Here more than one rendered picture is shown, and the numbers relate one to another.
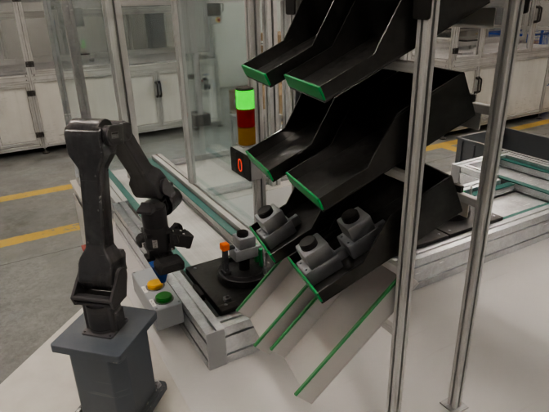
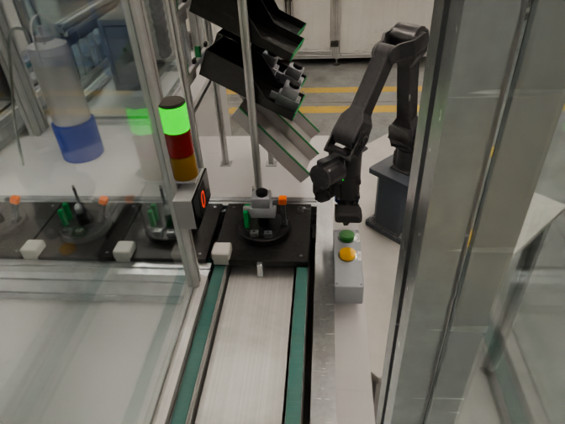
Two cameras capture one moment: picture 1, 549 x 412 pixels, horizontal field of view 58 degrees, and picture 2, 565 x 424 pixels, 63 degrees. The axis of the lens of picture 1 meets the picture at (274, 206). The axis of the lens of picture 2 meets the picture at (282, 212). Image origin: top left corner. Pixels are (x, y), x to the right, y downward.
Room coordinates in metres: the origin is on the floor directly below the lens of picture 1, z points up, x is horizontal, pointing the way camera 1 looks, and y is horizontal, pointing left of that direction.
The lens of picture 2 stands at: (1.89, 0.68, 1.74)
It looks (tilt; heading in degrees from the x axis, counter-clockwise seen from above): 37 degrees down; 215
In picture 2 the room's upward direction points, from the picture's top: 3 degrees counter-clockwise
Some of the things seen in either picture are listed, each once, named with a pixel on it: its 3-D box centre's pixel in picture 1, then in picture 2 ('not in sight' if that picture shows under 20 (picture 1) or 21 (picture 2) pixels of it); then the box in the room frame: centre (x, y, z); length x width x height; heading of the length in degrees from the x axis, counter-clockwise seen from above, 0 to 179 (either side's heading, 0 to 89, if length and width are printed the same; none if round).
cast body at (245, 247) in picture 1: (246, 243); (258, 202); (1.14, 0.07, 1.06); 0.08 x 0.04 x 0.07; 119
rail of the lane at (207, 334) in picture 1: (158, 264); (321, 327); (1.30, 0.35, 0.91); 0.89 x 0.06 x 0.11; 29
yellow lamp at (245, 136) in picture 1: (247, 135); (183, 164); (1.36, 0.07, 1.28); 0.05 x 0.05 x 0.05
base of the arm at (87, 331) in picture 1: (104, 314); (406, 157); (0.80, 0.33, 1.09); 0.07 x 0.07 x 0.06; 74
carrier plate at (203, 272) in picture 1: (244, 277); (265, 232); (1.13, 0.08, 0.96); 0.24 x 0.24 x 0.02; 29
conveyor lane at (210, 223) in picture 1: (210, 247); (241, 335); (1.41, 0.21, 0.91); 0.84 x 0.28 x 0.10; 29
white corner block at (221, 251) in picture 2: not in sight; (222, 253); (1.27, 0.04, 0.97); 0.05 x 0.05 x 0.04; 29
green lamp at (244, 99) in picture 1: (244, 98); (174, 116); (1.36, 0.07, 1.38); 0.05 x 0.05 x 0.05
